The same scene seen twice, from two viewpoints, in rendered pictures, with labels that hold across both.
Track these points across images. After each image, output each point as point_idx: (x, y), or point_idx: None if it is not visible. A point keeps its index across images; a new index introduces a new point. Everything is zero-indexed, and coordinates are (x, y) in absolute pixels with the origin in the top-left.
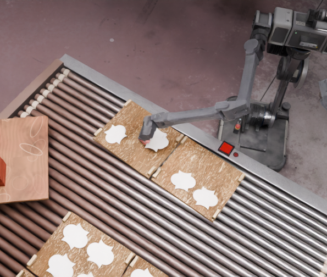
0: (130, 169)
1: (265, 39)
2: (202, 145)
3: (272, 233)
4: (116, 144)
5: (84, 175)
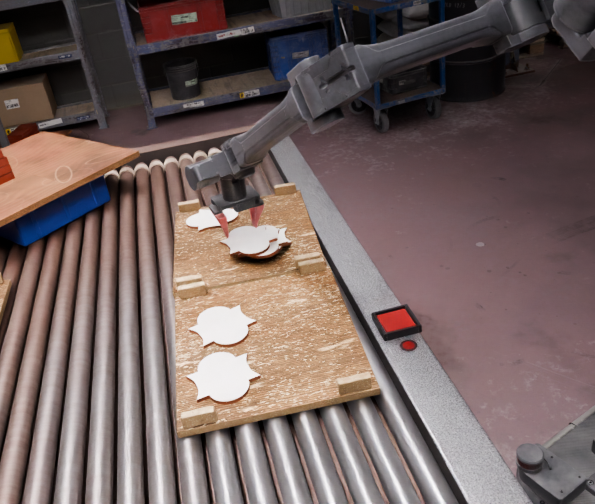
0: (169, 273)
1: None
2: (353, 302)
3: None
4: (195, 230)
5: (101, 252)
